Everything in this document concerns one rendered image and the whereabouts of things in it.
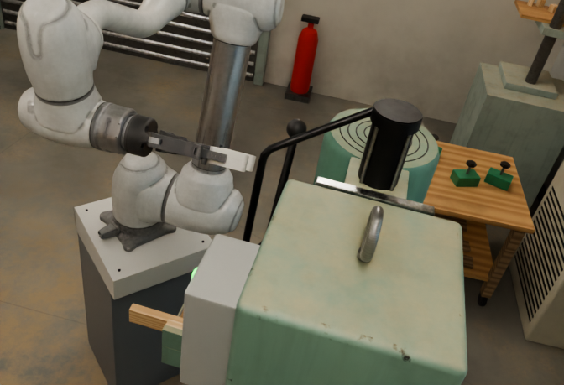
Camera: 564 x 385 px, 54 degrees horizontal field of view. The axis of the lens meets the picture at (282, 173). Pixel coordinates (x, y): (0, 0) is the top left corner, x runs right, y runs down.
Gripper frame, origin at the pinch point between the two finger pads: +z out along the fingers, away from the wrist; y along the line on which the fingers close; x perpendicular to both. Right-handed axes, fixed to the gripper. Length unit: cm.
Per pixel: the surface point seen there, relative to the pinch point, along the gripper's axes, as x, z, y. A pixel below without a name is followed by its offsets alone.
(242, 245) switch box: -7.8, 10.7, 36.2
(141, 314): -38.2, -15.1, -16.2
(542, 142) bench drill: 42, 117, -216
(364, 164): 4.6, 22.0, 29.6
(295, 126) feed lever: 8.3, 9.9, 6.5
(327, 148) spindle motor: 5.7, 16.5, 17.0
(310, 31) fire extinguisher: 86, -29, -279
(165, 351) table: -44.4, -7.9, -16.2
